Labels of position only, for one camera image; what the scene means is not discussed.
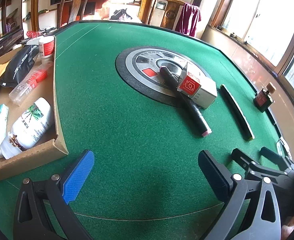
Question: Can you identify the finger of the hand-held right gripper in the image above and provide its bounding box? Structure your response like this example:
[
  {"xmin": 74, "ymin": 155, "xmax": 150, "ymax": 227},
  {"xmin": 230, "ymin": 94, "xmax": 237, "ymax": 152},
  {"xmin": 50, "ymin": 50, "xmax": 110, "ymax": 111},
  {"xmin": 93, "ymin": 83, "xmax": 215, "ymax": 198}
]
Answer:
[
  {"xmin": 231, "ymin": 148, "xmax": 294, "ymax": 188},
  {"xmin": 260, "ymin": 147, "xmax": 294, "ymax": 172}
]

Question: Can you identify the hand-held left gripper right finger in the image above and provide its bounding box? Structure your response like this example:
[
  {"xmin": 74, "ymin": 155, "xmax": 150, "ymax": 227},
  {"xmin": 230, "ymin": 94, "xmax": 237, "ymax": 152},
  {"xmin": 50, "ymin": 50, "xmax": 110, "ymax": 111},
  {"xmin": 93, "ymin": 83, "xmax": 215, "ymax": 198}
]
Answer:
[{"xmin": 198, "ymin": 150, "xmax": 282, "ymax": 240}]

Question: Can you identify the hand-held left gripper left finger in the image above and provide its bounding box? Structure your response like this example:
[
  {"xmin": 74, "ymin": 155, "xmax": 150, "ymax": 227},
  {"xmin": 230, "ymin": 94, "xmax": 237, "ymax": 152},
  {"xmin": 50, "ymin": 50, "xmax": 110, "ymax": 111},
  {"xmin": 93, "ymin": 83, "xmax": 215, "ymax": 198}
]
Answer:
[{"xmin": 13, "ymin": 149, "xmax": 95, "ymax": 240}]

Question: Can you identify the cardboard box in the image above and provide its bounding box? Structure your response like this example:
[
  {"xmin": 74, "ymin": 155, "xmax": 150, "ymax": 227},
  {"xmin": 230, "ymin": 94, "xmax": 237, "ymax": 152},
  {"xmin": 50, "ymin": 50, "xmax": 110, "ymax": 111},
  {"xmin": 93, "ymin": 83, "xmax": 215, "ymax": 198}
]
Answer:
[{"xmin": 0, "ymin": 36, "xmax": 70, "ymax": 185}]

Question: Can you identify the long black tile rack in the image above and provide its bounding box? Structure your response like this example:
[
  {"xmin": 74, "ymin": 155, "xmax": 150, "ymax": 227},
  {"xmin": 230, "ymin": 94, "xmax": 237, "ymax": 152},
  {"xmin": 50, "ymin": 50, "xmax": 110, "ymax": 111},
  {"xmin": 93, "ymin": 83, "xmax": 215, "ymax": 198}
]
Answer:
[{"xmin": 219, "ymin": 84, "xmax": 255, "ymax": 141}]

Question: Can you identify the black marker pink end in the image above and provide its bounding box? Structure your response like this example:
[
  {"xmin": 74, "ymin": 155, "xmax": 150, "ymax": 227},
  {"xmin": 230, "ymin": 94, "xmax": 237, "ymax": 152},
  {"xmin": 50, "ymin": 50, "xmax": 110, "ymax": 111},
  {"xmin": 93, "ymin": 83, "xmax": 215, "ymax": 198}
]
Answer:
[{"xmin": 159, "ymin": 66, "xmax": 212, "ymax": 137}]

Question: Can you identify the white bottle green leaf print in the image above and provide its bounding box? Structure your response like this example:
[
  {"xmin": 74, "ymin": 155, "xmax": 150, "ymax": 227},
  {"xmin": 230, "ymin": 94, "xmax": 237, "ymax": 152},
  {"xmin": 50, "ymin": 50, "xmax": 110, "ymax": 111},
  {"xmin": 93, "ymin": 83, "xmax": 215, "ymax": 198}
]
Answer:
[{"xmin": 0, "ymin": 97, "xmax": 55, "ymax": 160}]

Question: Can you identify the clear box with red candle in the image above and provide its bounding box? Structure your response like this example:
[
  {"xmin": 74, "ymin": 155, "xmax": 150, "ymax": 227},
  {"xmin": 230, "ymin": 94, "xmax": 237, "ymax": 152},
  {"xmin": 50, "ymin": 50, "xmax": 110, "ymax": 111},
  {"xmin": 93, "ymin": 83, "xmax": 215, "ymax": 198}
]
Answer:
[{"xmin": 9, "ymin": 62, "xmax": 53, "ymax": 106}]

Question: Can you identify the white bottle red label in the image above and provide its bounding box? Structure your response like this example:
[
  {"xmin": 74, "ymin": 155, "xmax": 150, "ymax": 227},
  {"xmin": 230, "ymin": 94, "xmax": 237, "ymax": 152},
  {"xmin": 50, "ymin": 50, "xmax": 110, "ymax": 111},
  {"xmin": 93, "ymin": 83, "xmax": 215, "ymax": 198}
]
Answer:
[{"xmin": 38, "ymin": 36, "xmax": 56, "ymax": 64}]

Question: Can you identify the person's right hand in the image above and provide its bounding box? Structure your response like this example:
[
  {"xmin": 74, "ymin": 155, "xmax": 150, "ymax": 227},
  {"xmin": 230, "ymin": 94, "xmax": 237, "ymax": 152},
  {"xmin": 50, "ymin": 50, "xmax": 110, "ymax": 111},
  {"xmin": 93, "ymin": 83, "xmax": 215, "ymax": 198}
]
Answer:
[{"xmin": 281, "ymin": 216, "xmax": 294, "ymax": 239}]

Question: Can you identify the dark bottle wooden cap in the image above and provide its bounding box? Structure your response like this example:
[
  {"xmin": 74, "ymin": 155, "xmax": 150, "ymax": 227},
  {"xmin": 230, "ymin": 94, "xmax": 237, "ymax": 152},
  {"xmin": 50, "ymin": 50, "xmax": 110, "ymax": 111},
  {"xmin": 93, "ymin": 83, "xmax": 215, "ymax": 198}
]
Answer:
[{"xmin": 253, "ymin": 82, "xmax": 277, "ymax": 113}]

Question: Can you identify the round grey table control panel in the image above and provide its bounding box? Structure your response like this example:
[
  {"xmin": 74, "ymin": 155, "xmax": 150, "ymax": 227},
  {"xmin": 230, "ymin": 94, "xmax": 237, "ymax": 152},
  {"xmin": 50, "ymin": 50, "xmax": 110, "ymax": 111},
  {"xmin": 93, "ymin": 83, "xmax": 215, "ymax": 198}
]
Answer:
[{"xmin": 115, "ymin": 46, "xmax": 214, "ymax": 109}]

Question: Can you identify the black pouch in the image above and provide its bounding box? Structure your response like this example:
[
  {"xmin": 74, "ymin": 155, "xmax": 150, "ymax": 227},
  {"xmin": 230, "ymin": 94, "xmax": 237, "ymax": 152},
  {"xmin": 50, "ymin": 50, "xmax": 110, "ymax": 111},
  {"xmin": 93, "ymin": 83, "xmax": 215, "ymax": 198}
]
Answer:
[{"xmin": 0, "ymin": 45, "xmax": 41, "ymax": 88}]

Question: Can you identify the window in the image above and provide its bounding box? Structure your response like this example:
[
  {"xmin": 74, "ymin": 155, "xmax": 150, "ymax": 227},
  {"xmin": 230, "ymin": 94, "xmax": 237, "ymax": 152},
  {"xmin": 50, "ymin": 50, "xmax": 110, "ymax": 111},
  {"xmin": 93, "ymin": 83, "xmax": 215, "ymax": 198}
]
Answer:
[{"xmin": 222, "ymin": 0, "xmax": 294, "ymax": 90}]

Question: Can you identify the white serrated packet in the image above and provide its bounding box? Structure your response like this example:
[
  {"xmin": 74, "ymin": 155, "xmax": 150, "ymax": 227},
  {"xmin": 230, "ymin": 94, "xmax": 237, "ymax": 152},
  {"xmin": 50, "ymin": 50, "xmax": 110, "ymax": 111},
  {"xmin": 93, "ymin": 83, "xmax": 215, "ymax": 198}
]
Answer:
[{"xmin": 24, "ymin": 37, "xmax": 41, "ymax": 47}]

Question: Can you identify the maroon cloth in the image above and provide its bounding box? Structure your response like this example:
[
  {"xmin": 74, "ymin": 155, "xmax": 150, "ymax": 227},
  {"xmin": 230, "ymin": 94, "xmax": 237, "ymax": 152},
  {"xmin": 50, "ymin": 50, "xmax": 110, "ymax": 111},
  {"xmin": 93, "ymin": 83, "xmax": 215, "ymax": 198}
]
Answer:
[{"xmin": 175, "ymin": 2, "xmax": 202, "ymax": 37}]

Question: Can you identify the dark lacquered side table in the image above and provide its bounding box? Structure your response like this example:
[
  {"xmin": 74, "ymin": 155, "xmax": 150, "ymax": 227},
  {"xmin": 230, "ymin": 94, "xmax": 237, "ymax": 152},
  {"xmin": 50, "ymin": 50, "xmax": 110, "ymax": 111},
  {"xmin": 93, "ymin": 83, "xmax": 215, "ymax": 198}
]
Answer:
[{"xmin": 0, "ymin": 29, "xmax": 24, "ymax": 55}]

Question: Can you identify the light wooden chair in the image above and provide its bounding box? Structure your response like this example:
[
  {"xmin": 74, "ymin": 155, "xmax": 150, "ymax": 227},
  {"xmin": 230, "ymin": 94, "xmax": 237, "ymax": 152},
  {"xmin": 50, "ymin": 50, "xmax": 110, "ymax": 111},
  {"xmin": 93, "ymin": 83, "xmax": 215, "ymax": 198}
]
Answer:
[{"xmin": 148, "ymin": 0, "xmax": 187, "ymax": 30}]

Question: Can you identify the black garment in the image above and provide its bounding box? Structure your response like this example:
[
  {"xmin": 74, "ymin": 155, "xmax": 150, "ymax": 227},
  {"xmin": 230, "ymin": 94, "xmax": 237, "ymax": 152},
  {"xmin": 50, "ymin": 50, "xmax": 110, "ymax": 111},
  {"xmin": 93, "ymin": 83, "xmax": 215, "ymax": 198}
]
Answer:
[{"xmin": 110, "ymin": 9, "xmax": 133, "ymax": 22}]

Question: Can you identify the dark wooden chair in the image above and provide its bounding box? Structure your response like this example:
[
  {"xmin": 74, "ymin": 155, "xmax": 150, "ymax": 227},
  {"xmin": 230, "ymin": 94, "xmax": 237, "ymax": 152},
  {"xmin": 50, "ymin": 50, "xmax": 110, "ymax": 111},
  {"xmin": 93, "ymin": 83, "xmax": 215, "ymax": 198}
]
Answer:
[{"xmin": 57, "ymin": 0, "xmax": 94, "ymax": 28}]

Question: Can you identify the wooden wall shelf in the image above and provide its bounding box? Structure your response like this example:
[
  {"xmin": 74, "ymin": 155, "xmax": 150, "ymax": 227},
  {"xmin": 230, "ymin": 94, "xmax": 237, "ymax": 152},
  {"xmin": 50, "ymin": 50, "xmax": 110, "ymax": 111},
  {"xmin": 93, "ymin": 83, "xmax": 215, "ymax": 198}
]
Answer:
[{"xmin": 22, "ymin": 0, "xmax": 60, "ymax": 34}]

